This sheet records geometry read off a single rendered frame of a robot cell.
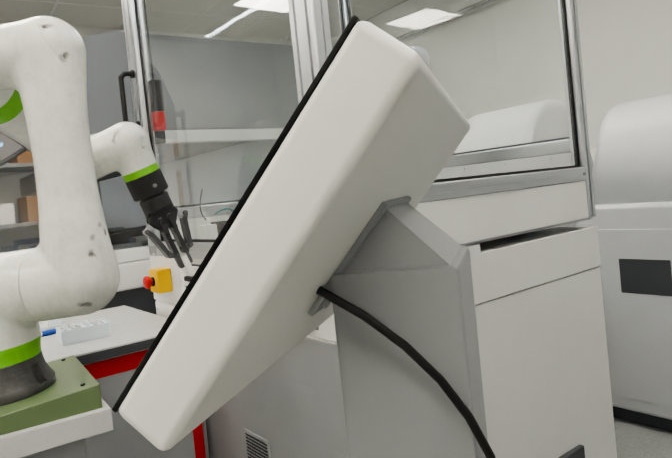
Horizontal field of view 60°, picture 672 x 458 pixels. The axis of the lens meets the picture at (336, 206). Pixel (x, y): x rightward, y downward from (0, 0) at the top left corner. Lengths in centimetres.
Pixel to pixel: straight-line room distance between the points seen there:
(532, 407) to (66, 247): 115
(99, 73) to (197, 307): 203
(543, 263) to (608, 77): 291
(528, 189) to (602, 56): 294
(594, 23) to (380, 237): 404
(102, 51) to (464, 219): 156
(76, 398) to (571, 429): 125
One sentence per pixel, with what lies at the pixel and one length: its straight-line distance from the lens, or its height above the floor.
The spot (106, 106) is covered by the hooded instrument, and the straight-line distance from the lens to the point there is 237.
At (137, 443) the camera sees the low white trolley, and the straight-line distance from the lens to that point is 173.
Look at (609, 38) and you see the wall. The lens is 445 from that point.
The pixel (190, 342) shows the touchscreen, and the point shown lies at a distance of 40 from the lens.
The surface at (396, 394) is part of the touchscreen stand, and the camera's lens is 56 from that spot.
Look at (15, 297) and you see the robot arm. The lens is 112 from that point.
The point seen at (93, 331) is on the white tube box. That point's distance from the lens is 175.
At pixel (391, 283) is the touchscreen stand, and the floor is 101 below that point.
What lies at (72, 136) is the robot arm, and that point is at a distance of 111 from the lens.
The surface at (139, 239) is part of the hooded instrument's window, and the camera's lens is 239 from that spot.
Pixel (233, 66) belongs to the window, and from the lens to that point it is 146.
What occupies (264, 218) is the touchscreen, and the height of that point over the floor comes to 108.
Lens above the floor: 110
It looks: 2 degrees down
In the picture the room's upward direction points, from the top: 6 degrees counter-clockwise
